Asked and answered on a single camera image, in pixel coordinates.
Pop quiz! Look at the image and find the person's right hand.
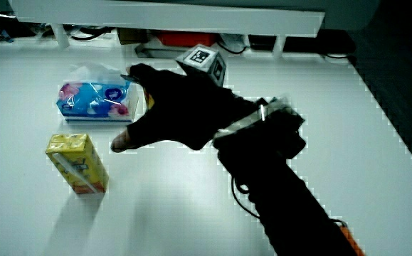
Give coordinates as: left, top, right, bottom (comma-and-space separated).
110, 43, 265, 154

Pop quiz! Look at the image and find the yellow ice redtea carton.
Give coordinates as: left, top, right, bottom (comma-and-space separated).
45, 133, 110, 196

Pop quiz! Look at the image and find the person's right forearm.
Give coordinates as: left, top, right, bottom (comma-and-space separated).
212, 97, 360, 256

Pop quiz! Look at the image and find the small yellow object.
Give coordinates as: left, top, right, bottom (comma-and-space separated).
144, 89, 156, 110

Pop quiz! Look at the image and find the red box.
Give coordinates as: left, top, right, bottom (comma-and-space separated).
155, 31, 218, 48

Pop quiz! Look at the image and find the blue floral tissue pack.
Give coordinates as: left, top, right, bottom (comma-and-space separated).
56, 62, 139, 124

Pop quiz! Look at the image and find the brown cardboard box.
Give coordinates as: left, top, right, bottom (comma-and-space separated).
116, 28, 150, 46

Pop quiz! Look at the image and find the white desk shelf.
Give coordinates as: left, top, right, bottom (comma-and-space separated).
8, 0, 326, 58

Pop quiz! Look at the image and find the black glove cable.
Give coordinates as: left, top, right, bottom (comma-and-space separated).
231, 176, 261, 219

